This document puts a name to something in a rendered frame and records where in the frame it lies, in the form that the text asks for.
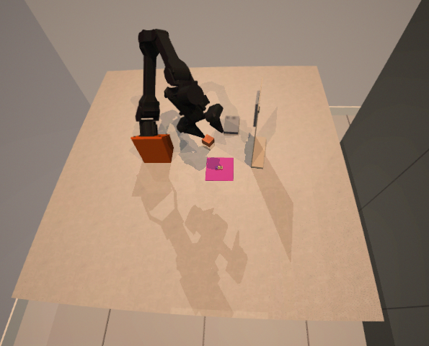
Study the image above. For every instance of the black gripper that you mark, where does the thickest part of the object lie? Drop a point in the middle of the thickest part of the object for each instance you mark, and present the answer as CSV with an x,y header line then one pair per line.
x,y
193,114

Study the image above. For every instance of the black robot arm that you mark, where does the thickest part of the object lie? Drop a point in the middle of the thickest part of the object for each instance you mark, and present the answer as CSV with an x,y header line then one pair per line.
x,y
185,91

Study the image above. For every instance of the magenta square marking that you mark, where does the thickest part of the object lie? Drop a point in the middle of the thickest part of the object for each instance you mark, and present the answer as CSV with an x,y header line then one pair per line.
x,y
225,174

